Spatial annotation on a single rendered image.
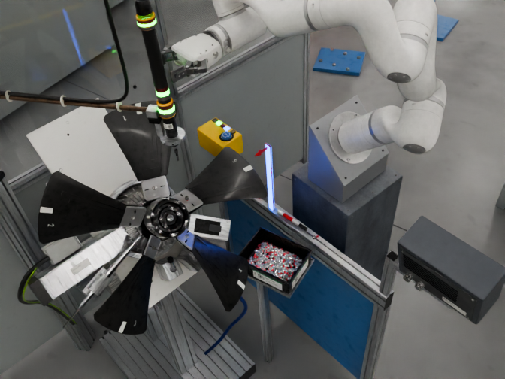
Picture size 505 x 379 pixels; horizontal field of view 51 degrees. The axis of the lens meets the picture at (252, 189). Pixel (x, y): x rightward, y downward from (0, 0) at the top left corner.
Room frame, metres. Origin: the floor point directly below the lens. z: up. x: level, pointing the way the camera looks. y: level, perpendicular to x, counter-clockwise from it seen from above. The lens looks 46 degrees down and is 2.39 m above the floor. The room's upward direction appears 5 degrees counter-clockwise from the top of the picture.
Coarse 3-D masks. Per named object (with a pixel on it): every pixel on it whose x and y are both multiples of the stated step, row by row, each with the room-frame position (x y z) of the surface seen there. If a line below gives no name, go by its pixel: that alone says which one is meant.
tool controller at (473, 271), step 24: (408, 240) 0.86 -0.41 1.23; (432, 240) 0.84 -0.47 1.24; (456, 240) 0.83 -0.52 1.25; (408, 264) 0.84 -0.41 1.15; (432, 264) 0.78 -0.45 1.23; (456, 264) 0.77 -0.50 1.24; (480, 264) 0.75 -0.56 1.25; (432, 288) 0.79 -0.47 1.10; (456, 288) 0.72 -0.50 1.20; (480, 288) 0.69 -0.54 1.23; (480, 312) 0.68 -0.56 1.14
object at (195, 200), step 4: (180, 192) 1.16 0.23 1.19; (184, 192) 1.17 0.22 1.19; (188, 192) 1.16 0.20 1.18; (172, 196) 1.15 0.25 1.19; (176, 196) 1.15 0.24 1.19; (180, 196) 1.14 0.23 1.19; (184, 196) 1.14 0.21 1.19; (192, 196) 1.14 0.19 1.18; (196, 196) 1.14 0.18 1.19; (180, 200) 1.13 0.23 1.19; (184, 200) 1.13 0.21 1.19; (188, 200) 1.13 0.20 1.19; (192, 200) 1.13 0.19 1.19; (196, 200) 1.13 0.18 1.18; (200, 200) 1.12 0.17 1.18; (184, 204) 1.11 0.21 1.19; (188, 204) 1.11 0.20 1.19; (196, 204) 1.11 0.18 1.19; (200, 204) 1.11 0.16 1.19; (188, 208) 1.09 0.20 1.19; (192, 208) 1.09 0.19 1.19
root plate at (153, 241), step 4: (152, 236) 1.00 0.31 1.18; (152, 240) 1.00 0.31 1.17; (156, 240) 1.02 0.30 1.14; (160, 240) 1.03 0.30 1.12; (148, 244) 0.97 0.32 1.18; (152, 244) 0.99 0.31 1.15; (156, 244) 1.01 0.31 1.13; (148, 248) 0.97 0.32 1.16; (156, 248) 1.01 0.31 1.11; (144, 252) 0.95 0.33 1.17; (148, 252) 0.97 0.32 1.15; (152, 252) 0.98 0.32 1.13; (156, 252) 1.00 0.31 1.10; (152, 256) 0.98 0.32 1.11
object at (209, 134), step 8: (200, 128) 1.61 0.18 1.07; (208, 128) 1.61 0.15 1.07; (216, 128) 1.60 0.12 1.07; (200, 136) 1.60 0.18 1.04; (208, 136) 1.56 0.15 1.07; (216, 136) 1.55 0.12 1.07; (232, 136) 1.54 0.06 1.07; (240, 136) 1.55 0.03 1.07; (200, 144) 1.61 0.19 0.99; (208, 144) 1.56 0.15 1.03; (216, 144) 1.52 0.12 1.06; (224, 144) 1.50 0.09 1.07; (232, 144) 1.52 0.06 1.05; (240, 144) 1.54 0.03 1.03; (216, 152) 1.52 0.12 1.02; (240, 152) 1.54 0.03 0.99
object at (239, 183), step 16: (224, 160) 1.29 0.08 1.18; (240, 160) 1.30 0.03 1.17; (208, 176) 1.23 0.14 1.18; (224, 176) 1.23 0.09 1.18; (240, 176) 1.23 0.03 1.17; (256, 176) 1.24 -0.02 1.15; (192, 192) 1.16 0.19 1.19; (208, 192) 1.16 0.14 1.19; (224, 192) 1.16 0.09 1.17; (240, 192) 1.17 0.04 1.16; (256, 192) 1.18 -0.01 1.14
